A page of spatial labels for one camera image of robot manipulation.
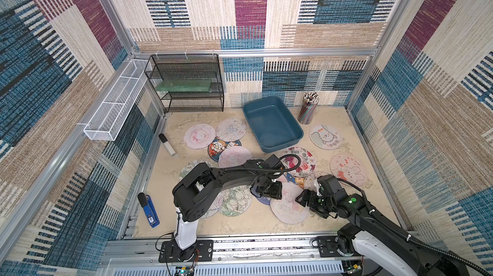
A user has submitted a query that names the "pink rabbit coaster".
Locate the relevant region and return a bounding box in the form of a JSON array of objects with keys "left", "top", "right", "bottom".
[{"left": 329, "top": 153, "right": 368, "bottom": 187}]

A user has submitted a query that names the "blue character coaster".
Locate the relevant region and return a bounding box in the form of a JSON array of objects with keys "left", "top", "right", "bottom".
[{"left": 284, "top": 173, "right": 305, "bottom": 189}]

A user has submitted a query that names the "white butterfly coaster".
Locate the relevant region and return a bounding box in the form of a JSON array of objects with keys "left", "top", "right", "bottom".
[{"left": 216, "top": 118, "right": 247, "bottom": 142}]

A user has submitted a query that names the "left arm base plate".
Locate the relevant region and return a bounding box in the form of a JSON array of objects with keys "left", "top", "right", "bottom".
[{"left": 158, "top": 240, "right": 214, "bottom": 263}]

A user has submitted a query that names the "white dog coaster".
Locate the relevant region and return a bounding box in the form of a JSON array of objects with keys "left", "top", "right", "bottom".
[{"left": 309, "top": 124, "right": 344, "bottom": 150}]

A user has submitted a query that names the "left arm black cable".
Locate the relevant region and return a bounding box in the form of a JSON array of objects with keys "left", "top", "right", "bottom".
[{"left": 246, "top": 153, "right": 302, "bottom": 174}]

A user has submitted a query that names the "white daisy coaster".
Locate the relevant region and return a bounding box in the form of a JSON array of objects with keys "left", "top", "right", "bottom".
[{"left": 178, "top": 160, "right": 214, "bottom": 180}]

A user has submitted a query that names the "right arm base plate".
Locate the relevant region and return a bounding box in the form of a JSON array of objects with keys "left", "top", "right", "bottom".
[{"left": 311, "top": 236, "right": 360, "bottom": 258}]

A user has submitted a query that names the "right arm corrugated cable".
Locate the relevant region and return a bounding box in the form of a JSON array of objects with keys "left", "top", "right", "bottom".
[{"left": 338, "top": 177, "right": 493, "bottom": 276}]

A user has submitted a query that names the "navy bunny coaster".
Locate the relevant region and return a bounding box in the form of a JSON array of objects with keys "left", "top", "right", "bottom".
[{"left": 256, "top": 196, "right": 271, "bottom": 205}]

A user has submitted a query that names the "green board on shelf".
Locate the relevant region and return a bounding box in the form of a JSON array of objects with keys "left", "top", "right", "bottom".
[{"left": 155, "top": 79, "right": 212, "bottom": 92}]

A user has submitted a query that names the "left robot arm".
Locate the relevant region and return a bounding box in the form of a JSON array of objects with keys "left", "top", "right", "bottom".
[{"left": 172, "top": 155, "right": 289, "bottom": 251}]

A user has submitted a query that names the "pale pink unicorn coaster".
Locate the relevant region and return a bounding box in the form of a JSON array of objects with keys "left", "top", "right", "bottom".
[{"left": 270, "top": 182, "right": 309, "bottom": 225}]

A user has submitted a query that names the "cream cartoon coaster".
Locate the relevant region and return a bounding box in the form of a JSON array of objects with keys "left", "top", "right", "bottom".
[{"left": 304, "top": 171, "right": 328, "bottom": 192}]

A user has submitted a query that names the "white marker black cap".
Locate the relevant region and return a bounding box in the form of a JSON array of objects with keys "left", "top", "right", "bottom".
[{"left": 159, "top": 133, "right": 177, "bottom": 157}]

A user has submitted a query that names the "cup of colored pencils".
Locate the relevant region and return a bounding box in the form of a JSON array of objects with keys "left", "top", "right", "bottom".
[{"left": 298, "top": 91, "right": 320, "bottom": 124}]

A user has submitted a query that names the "white wire mesh basket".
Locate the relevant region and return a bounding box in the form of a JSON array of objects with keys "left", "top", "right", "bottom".
[{"left": 83, "top": 59, "right": 147, "bottom": 141}]

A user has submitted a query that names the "black wire shelf rack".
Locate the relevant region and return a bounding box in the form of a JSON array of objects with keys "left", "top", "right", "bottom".
[{"left": 145, "top": 54, "right": 225, "bottom": 113}]

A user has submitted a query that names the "pink blossom coaster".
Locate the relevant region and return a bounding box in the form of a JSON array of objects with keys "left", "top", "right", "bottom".
[{"left": 201, "top": 192, "right": 224, "bottom": 219}]

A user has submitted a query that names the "pink kitty coaster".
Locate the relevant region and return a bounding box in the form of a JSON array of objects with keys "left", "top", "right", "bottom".
[{"left": 183, "top": 124, "right": 216, "bottom": 150}]

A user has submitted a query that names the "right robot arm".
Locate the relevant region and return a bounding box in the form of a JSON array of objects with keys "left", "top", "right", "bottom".
[{"left": 295, "top": 174, "right": 488, "bottom": 275}]

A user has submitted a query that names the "teal plastic storage box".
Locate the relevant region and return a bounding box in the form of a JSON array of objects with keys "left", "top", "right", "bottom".
[{"left": 242, "top": 96, "right": 304, "bottom": 153}]

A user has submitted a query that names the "red floral coaster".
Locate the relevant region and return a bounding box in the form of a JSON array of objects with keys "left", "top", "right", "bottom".
[{"left": 281, "top": 146, "right": 317, "bottom": 178}]

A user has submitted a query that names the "green flower outline coaster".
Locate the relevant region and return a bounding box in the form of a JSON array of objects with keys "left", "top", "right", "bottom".
[{"left": 220, "top": 186, "right": 253, "bottom": 217}]

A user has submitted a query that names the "dark blue cartoon coaster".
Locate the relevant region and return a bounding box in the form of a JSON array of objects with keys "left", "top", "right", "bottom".
[{"left": 208, "top": 137, "right": 242, "bottom": 162}]

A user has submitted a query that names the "blue handheld device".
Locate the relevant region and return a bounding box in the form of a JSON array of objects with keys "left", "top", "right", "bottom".
[{"left": 137, "top": 192, "right": 160, "bottom": 228}]

